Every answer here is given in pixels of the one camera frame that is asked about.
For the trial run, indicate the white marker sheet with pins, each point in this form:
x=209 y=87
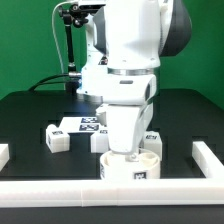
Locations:
x=81 y=125

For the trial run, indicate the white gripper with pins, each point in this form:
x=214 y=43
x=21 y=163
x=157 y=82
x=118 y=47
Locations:
x=126 y=126

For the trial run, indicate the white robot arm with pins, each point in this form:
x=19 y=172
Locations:
x=128 y=38

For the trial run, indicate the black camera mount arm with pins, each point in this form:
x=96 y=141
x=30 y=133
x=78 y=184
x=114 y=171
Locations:
x=75 y=16

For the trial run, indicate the white U-shaped fence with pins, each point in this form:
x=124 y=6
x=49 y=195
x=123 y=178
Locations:
x=65 y=193

